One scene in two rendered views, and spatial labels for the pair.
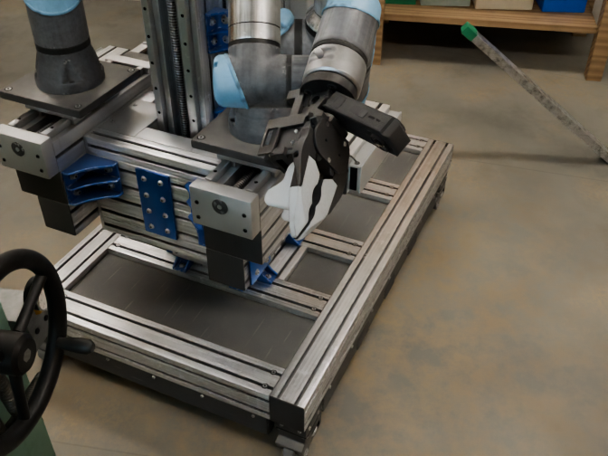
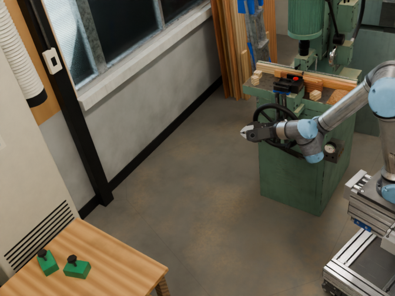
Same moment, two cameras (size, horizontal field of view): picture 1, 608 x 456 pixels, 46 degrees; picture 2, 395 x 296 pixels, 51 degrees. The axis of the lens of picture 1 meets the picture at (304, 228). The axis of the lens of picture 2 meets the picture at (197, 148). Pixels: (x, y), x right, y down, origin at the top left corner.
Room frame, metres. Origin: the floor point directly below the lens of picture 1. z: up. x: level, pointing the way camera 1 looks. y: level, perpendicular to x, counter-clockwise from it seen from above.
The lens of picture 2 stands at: (1.16, -1.36, 2.21)
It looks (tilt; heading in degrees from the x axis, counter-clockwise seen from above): 39 degrees down; 119
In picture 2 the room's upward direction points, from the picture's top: 9 degrees counter-clockwise
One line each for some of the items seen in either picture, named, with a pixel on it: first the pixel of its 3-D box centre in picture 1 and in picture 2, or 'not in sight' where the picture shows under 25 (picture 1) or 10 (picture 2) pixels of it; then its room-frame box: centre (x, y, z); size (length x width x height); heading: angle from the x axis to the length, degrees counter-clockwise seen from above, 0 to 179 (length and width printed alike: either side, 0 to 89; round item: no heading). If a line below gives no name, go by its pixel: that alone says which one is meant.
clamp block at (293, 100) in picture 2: not in sight; (287, 96); (0.69, 0.55, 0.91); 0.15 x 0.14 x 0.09; 169
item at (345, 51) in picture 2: not in sight; (342, 52); (0.92, 0.89, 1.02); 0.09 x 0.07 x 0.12; 169
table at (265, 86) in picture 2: not in sight; (294, 94); (0.71, 0.63, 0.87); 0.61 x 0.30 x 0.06; 169
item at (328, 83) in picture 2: not in sight; (318, 81); (0.83, 0.72, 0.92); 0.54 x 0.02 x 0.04; 169
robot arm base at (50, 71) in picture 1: (66, 59); not in sight; (1.49, 0.53, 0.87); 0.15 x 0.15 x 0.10
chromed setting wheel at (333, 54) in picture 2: not in sight; (334, 56); (0.88, 0.84, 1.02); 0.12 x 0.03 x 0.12; 79
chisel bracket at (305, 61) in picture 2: not in sight; (305, 60); (0.74, 0.76, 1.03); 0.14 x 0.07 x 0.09; 79
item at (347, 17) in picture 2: not in sight; (347, 15); (0.92, 0.92, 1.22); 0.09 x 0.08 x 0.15; 79
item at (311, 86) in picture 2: not in sight; (301, 85); (0.75, 0.65, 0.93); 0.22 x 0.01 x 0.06; 169
